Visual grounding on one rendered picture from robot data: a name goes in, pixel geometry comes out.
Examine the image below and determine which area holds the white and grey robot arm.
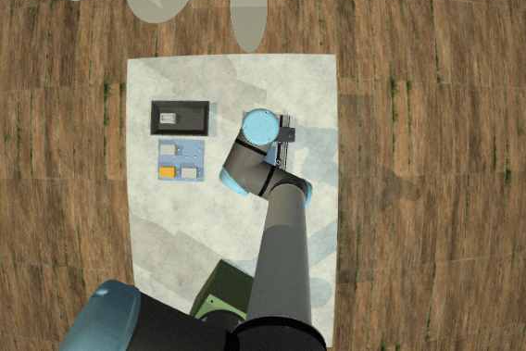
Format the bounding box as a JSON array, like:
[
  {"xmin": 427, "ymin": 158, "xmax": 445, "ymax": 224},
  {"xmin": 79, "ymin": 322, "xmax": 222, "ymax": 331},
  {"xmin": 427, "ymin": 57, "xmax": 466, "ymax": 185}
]
[{"xmin": 57, "ymin": 108, "xmax": 327, "ymax": 351}]

